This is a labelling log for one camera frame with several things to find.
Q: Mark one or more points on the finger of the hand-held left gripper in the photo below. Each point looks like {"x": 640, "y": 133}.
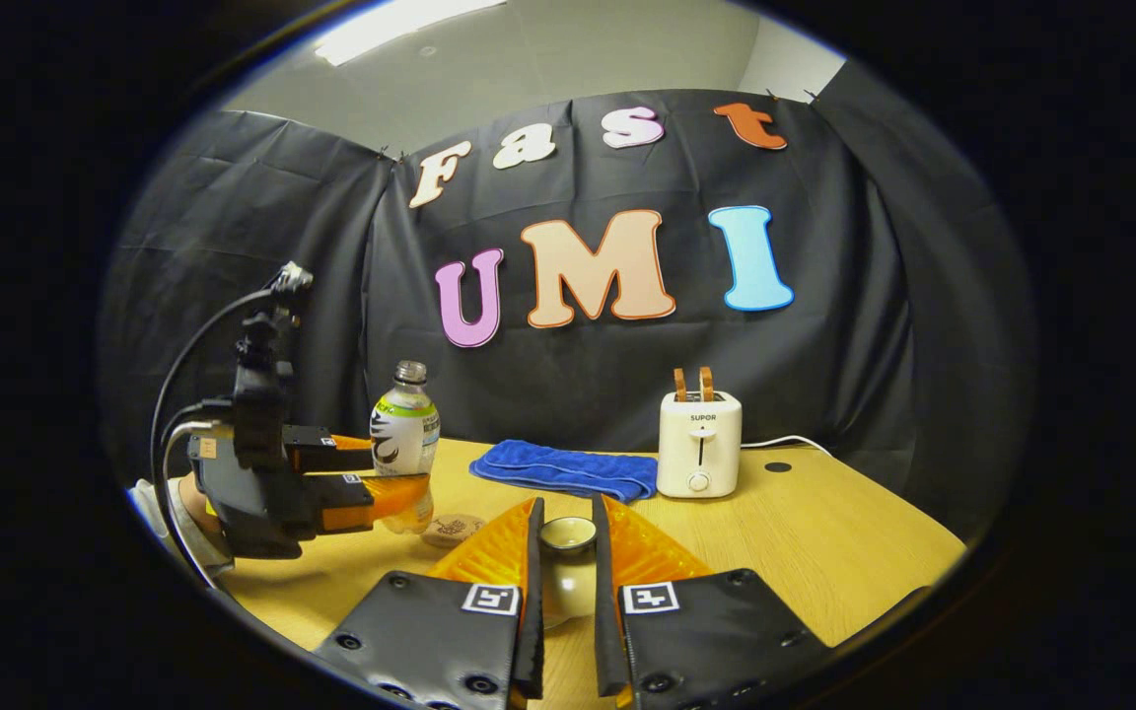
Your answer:
{"x": 346, "y": 498}
{"x": 326, "y": 452}

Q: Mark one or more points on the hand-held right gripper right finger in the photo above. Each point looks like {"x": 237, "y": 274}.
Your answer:
{"x": 706, "y": 641}

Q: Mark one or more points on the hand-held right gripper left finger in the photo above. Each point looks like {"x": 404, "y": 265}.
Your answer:
{"x": 430, "y": 641}

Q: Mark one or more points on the clear labelled water bottle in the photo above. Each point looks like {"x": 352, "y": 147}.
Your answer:
{"x": 408, "y": 429}

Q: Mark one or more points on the round brown coaster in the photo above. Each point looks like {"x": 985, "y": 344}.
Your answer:
{"x": 455, "y": 532}

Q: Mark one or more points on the beige teacup lid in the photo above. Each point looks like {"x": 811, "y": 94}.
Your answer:
{"x": 568, "y": 582}

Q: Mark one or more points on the white toaster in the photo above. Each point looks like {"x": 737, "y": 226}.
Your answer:
{"x": 721, "y": 449}

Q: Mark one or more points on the blue towel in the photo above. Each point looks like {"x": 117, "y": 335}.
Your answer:
{"x": 568, "y": 471}

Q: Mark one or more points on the brown toast slice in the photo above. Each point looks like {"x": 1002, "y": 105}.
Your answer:
{"x": 706, "y": 384}
{"x": 679, "y": 385}

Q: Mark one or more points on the black backdrop cloth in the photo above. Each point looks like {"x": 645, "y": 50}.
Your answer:
{"x": 824, "y": 375}

